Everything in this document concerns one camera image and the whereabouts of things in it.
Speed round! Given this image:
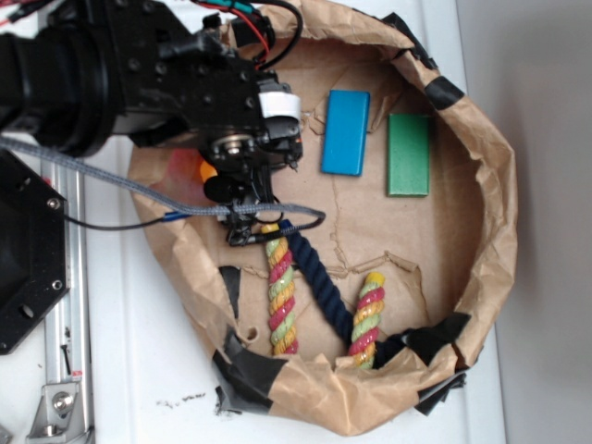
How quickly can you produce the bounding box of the aluminium extrusion rail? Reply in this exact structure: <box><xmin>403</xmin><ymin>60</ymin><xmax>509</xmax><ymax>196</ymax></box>
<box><xmin>39</xmin><ymin>156</ymin><xmax>95</xmax><ymax>444</ymax></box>

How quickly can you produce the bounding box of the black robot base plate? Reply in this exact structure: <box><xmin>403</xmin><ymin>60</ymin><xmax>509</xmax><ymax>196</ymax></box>
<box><xmin>1</xmin><ymin>151</ymin><xmax>68</xmax><ymax>355</ymax></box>

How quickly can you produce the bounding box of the navy blue rope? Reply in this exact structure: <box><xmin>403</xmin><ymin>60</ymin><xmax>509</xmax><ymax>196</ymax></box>
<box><xmin>278</xmin><ymin>219</ymin><xmax>408</xmax><ymax>368</ymax></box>

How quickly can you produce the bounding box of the multicolour rope right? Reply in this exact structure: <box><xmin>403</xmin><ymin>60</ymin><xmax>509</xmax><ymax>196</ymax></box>
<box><xmin>348</xmin><ymin>271</ymin><xmax>388</xmax><ymax>368</ymax></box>

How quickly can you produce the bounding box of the metal corner bracket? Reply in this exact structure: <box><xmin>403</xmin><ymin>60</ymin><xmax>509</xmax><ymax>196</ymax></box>
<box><xmin>26</xmin><ymin>382</ymin><xmax>86</xmax><ymax>443</ymax></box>

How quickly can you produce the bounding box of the green rectangular block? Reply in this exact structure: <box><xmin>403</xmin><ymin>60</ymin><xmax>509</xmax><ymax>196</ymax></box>
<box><xmin>387</xmin><ymin>114</ymin><xmax>430</xmax><ymax>197</ymax></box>

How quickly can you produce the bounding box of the brown paper basin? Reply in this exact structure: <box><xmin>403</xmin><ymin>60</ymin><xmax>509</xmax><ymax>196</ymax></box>
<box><xmin>145</xmin><ymin>1</ymin><xmax>518</xmax><ymax>436</ymax></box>

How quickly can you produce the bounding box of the yellow rubber duck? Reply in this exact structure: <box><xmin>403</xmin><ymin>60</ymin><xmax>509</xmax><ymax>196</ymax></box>
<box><xmin>197</xmin><ymin>160</ymin><xmax>217</xmax><ymax>184</ymax></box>

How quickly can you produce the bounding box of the multicolour rope left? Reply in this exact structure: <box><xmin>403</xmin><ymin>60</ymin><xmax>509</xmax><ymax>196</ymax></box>
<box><xmin>260</xmin><ymin>222</ymin><xmax>300</xmax><ymax>356</ymax></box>

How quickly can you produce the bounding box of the grey braided cable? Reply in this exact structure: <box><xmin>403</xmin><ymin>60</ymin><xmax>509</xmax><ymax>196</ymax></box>
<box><xmin>0</xmin><ymin>135</ymin><xmax>327</xmax><ymax>232</ymax></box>

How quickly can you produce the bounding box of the multicolour rope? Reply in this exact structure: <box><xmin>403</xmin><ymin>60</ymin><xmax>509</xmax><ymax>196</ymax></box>
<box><xmin>260</xmin><ymin>222</ymin><xmax>300</xmax><ymax>356</ymax></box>
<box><xmin>348</xmin><ymin>271</ymin><xmax>388</xmax><ymax>368</ymax></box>

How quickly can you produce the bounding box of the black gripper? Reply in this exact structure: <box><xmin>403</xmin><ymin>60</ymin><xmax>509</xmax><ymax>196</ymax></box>
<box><xmin>156</xmin><ymin>31</ymin><xmax>302</xmax><ymax>247</ymax></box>

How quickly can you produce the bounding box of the blue rectangular block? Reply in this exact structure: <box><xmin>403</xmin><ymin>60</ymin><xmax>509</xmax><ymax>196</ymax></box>
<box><xmin>321</xmin><ymin>90</ymin><xmax>370</xmax><ymax>177</ymax></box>

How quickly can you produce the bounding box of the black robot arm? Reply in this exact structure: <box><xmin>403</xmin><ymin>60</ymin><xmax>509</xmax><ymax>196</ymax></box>
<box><xmin>1</xmin><ymin>1</ymin><xmax>302</xmax><ymax>246</ymax></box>

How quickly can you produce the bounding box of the thin black wire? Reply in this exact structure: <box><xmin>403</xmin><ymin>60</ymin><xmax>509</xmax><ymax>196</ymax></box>
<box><xmin>64</xmin><ymin>213</ymin><xmax>191</xmax><ymax>231</ymax></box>

